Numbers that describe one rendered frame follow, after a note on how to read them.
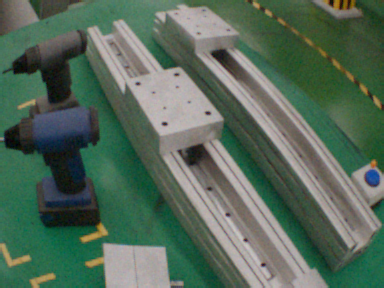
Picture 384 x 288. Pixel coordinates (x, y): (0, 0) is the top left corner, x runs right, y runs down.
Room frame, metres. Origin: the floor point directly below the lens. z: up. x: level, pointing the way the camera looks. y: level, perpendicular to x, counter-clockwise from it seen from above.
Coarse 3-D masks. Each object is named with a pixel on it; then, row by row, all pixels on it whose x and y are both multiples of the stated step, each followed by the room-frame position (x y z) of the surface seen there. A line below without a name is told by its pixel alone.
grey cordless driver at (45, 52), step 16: (80, 32) 0.75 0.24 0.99; (32, 48) 0.69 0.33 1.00; (48, 48) 0.69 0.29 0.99; (64, 48) 0.71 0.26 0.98; (80, 48) 0.73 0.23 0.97; (16, 64) 0.65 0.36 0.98; (32, 64) 0.66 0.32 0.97; (48, 64) 0.68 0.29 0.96; (64, 64) 0.72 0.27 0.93; (48, 80) 0.70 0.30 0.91; (64, 80) 0.72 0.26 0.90; (48, 96) 0.70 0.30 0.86; (64, 96) 0.72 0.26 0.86; (32, 112) 0.69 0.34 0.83
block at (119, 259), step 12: (108, 252) 0.36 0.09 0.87; (120, 252) 0.37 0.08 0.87; (132, 252) 0.37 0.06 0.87; (144, 252) 0.38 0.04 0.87; (156, 252) 0.38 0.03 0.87; (108, 264) 0.34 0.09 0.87; (120, 264) 0.35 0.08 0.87; (132, 264) 0.35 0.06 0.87; (144, 264) 0.36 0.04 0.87; (156, 264) 0.36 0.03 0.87; (108, 276) 0.32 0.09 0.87; (120, 276) 0.32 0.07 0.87; (132, 276) 0.33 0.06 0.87; (144, 276) 0.33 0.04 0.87; (156, 276) 0.34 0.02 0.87
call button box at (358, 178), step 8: (368, 168) 0.65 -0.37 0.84; (376, 168) 0.65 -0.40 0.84; (352, 176) 0.62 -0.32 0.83; (360, 176) 0.62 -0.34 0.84; (360, 184) 0.60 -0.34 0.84; (368, 184) 0.60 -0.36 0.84; (376, 184) 0.60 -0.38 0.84; (360, 192) 0.59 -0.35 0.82; (368, 192) 0.58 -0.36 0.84; (376, 192) 0.58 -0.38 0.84; (368, 200) 0.56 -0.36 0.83; (376, 200) 0.58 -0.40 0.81
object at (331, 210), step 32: (160, 32) 1.06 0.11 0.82; (192, 64) 0.91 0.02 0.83; (224, 64) 0.92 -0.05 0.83; (224, 96) 0.80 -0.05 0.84; (256, 96) 0.83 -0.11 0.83; (256, 128) 0.71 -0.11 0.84; (288, 128) 0.73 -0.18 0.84; (256, 160) 0.68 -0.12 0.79; (288, 160) 0.61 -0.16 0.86; (320, 160) 0.63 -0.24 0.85; (288, 192) 0.59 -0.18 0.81; (320, 192) 0.54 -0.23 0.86; (352, 192) 0.55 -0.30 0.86; (320, 224) 0.50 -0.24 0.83; (352, 224) 0.50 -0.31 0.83; (352, 256) 0.45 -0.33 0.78
